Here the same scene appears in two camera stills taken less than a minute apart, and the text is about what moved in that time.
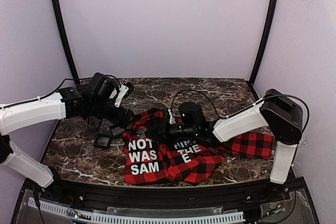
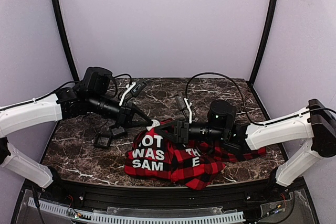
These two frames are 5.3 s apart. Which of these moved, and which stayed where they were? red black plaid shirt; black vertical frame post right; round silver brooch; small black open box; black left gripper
Moved: round silver brooch; black left gripper; red black plaid shirt
Stayed: black vertical frame post right; small black open box
